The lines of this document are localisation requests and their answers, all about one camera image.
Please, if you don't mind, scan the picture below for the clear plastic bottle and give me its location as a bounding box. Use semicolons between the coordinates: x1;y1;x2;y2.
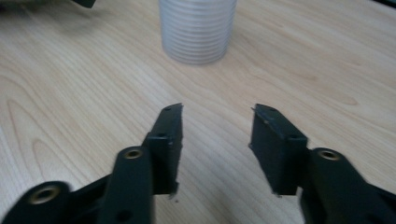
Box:
158;0;238;65

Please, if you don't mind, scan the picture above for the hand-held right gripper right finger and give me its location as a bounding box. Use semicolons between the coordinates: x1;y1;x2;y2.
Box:
248;103;310;197

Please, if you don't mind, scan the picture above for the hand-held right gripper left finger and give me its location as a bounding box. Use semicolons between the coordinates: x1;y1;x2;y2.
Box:
141;102;185;199

